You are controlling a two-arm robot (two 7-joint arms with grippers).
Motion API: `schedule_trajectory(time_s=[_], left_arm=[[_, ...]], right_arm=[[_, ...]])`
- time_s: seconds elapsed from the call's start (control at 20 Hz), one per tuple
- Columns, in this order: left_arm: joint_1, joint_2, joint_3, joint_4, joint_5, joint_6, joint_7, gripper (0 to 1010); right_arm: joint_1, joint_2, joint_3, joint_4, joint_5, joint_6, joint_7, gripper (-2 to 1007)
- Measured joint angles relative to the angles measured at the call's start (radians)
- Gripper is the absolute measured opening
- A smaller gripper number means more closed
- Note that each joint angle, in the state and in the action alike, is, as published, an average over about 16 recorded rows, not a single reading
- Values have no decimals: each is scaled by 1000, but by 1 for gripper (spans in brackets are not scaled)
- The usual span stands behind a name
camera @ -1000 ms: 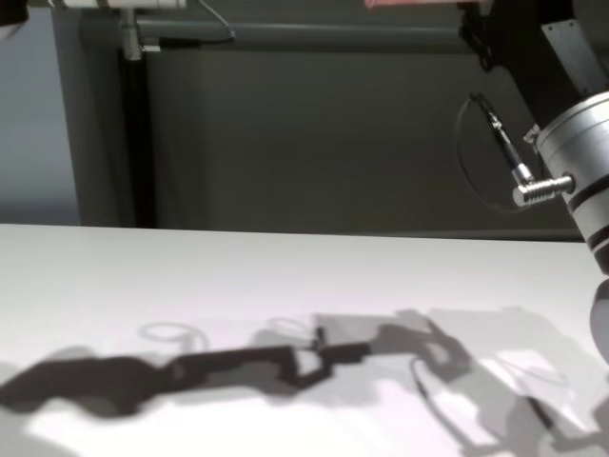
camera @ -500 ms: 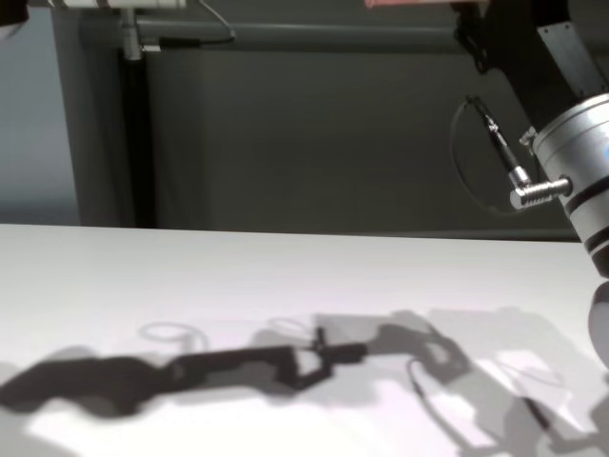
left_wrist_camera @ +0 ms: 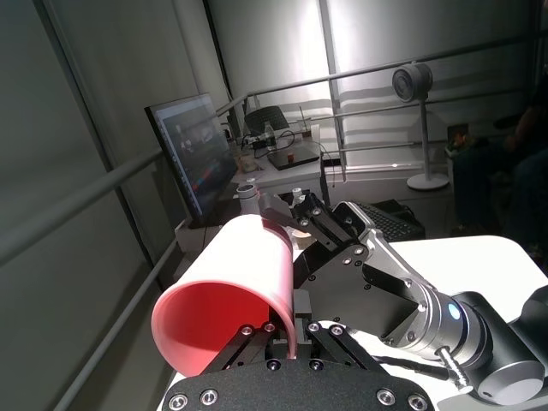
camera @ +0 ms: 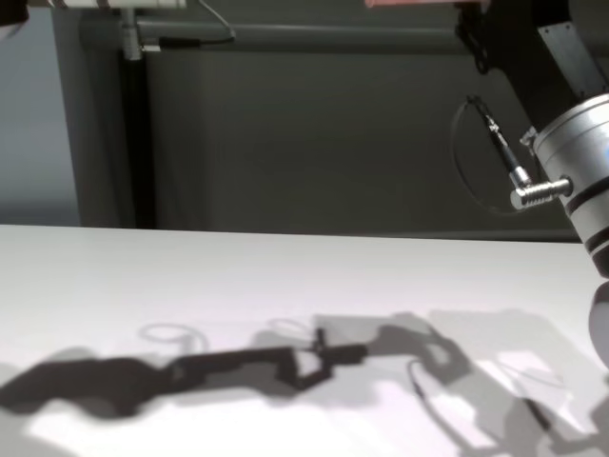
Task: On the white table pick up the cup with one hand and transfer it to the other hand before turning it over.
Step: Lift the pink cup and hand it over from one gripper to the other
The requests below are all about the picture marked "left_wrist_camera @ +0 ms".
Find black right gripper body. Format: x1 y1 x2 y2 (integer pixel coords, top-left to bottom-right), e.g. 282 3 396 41
299 247 423 339

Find seated person dark clothes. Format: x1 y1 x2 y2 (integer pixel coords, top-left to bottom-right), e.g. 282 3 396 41
449 85 548 258

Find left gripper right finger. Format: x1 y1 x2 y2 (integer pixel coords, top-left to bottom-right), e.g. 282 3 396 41
292 289 387 373

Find white standing fan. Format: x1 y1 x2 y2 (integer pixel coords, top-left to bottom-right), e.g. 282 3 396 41
391 62 450 192

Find plastic drink cup with straw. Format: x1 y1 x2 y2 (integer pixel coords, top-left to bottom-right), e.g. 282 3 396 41
297 106 316 141

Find black computer monitor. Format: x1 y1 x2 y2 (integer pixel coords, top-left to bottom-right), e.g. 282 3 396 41
144 92 239 230

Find black mesh chair back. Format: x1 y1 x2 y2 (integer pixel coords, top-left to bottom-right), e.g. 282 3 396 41
244 106 290 134

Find white tumbler dark lid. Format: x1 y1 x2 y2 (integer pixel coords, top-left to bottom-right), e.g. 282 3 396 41
236 183 261 215

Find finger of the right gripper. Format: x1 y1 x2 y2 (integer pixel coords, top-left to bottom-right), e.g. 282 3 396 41
292 241 333 296
259 192 366 259

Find black keyboard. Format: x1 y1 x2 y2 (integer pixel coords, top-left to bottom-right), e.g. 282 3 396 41
357 201 424 241

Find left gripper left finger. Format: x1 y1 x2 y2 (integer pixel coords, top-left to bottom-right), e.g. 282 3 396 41
204 320 289 377

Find black closed laptop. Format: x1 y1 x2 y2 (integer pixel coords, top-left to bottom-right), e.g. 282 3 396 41
267 147 322 172

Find pink plastic cup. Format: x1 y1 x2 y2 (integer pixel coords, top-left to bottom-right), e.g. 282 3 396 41
151 216 297 378

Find white railing post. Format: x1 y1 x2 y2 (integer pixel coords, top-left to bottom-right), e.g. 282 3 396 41
327 76 348 183

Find white desk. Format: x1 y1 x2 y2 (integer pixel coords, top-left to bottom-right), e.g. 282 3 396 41
229 126 331 202

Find grey metal handrail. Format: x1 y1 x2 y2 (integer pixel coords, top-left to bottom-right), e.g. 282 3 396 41
53 241 179 411
215 36 534 117
331 93 530 122
337 142 432 156
0 150 166 267

